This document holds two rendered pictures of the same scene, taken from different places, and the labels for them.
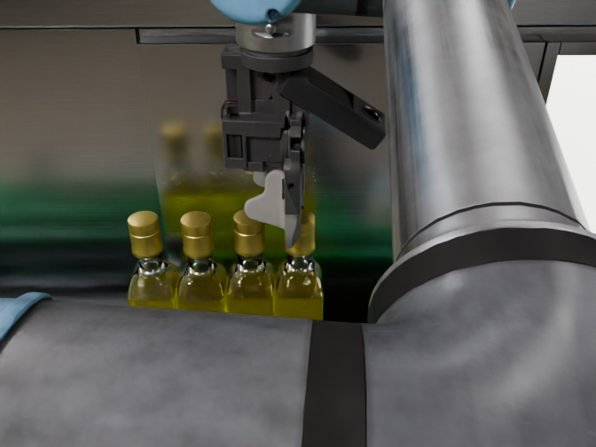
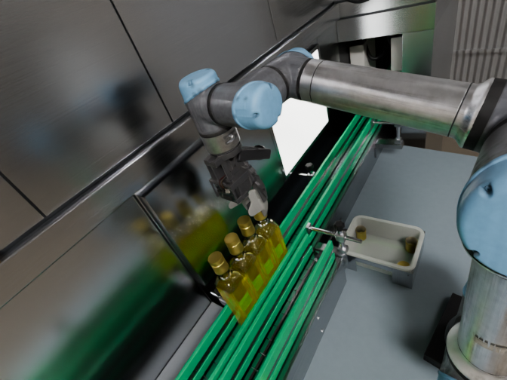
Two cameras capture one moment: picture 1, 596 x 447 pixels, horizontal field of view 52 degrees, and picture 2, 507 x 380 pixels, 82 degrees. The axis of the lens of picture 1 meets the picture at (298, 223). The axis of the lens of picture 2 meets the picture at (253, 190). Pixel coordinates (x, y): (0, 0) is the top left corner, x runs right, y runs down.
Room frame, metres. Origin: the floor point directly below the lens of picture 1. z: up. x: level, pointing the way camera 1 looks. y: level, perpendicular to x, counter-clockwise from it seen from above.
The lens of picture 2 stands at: (0.15, 0.38, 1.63)
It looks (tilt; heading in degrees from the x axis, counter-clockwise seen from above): 37 degrees down; 318
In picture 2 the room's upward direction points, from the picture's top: 21 degrees counter-clockwise
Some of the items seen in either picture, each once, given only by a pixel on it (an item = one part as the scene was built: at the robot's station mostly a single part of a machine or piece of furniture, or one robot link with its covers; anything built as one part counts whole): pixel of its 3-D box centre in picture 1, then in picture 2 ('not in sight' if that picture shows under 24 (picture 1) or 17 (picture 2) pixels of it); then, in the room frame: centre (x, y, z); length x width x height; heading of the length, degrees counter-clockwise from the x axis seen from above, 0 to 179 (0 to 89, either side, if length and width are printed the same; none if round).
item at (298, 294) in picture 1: (299, 332); (273, 247); (0.58, 0.00, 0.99); 0.06 x 0.06 x 0.21; 0
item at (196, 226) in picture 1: (197, 234); (233, 243); (0.58, 0.11, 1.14); 0.04 x 0.04 x 0.04
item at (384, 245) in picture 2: not in sight; (381, 247); (0.36, -0.25, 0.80); 0.22 x 0.17 x 0.09; 1
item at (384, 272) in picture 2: not in sight; (372, 247); (0.39, -0.25, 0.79); 0.27 x 0.17 x 0.08; 1
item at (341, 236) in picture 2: not in sight; (333, 235); (0.46, -0.13, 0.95); 0.17 x 0.03 x 0.12; 1
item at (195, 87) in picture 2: not in sight; (207, 102); (0.58, 0.02, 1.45); 0.09 x 0.08 x 0.11; 176
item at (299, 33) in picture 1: (275, 26); (222, 138); (0.58, 0.02, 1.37); 0.08 x 0.08 x 0.05
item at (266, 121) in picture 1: (270, 105); (231, 170); (0.58, 0.03, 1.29); 0.09 x 0.08 x 0.12; 86
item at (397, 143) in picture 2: not in sight; (391, 134); (0.47, -0.77, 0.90); 0.17 x 0.05 x 0.23; 1
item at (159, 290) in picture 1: (161, 333); (239, 298); (0.58, 0.17, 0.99); 0.06 x 0.06 x 0.21; 0
